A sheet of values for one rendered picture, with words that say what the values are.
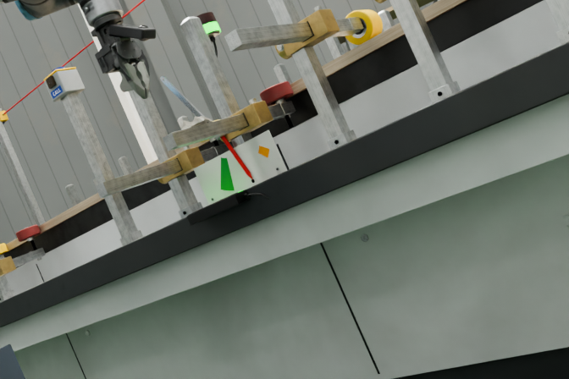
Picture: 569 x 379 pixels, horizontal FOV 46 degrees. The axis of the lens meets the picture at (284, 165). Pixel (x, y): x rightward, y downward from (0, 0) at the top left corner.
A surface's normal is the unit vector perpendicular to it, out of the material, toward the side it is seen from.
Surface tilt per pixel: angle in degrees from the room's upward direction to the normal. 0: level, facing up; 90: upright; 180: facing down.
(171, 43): 90
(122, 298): 90
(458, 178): 90
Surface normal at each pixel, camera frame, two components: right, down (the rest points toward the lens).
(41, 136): -0.12, 0.03
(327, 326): -0.55, 0.22
